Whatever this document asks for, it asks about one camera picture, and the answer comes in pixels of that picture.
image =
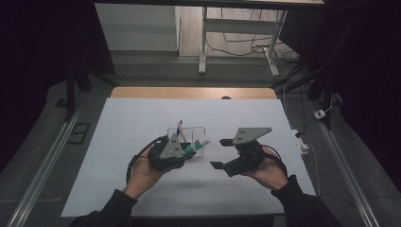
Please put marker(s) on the wooden table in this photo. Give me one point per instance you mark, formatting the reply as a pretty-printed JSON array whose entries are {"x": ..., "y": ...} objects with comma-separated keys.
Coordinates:
[{"x": 189, "y": 93}]

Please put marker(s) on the person's left hand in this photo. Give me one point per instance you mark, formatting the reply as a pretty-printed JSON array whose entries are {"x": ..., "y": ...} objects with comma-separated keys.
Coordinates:
[{"x": 143, "y": 176}]

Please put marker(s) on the clear plastic organiser box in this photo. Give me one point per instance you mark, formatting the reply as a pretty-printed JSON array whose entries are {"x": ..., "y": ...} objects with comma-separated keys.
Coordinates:
[{"x": 197, "y": 132}]

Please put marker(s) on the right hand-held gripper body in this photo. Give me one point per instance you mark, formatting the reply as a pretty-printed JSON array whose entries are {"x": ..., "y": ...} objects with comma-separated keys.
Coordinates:
[{"x": 249, "y": 154}]

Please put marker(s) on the white board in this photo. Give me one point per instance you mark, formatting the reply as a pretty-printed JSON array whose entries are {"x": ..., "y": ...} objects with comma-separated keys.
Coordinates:
[{"x": 126, "y": 126}]

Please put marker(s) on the white desk frame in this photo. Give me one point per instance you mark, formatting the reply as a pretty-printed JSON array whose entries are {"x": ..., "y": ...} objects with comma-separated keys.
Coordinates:
[{"x": 239, "y": 26}]

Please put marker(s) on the metal floor rail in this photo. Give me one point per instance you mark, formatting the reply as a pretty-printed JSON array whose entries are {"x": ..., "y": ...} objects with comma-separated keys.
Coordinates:
[
  {"x": 346, "y": 176},
  {"x": 44, "y": 164}
]

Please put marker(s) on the white cabinet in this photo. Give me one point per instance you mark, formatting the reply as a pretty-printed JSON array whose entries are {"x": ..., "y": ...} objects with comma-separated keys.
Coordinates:
[{"x": 138, "y": 28}]

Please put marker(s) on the white adapter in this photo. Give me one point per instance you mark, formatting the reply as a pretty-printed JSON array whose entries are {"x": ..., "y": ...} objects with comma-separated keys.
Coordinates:
[{"x": 320, "y": 114}]

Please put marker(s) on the black stand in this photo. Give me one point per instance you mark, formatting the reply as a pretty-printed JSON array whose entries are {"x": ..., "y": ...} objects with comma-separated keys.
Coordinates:
[
  {"x": 315, "y": 85},
  {"x": 71, "y": 94}
]

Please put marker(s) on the person's right hand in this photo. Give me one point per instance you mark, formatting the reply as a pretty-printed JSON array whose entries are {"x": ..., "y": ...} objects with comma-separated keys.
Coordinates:
[{"x": 271, "y": 171}]

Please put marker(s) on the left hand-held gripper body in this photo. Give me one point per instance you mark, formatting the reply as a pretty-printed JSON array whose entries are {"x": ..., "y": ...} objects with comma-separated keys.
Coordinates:
[{"x": 168, "y": 151}]

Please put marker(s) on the white power strip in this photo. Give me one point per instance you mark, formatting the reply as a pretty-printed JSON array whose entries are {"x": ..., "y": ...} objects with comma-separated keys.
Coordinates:
[{"x": 301, "y": 142}]

